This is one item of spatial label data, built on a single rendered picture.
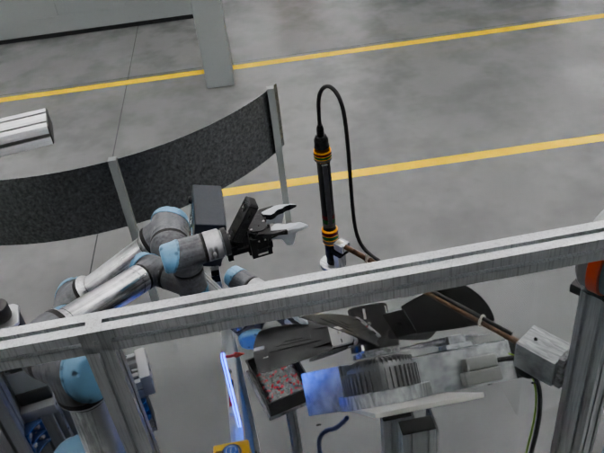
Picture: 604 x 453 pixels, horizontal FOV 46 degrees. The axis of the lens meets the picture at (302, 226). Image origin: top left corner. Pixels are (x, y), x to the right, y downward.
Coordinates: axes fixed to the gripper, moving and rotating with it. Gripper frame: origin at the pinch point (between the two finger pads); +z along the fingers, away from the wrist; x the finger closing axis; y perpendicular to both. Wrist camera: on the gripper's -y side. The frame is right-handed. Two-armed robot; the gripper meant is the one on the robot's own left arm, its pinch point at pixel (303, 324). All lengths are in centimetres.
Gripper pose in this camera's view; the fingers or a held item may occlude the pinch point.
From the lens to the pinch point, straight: 216.6
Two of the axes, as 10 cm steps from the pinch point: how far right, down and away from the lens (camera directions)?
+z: 7.2, 3.7, -5.9
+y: 7.0, -4.1, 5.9
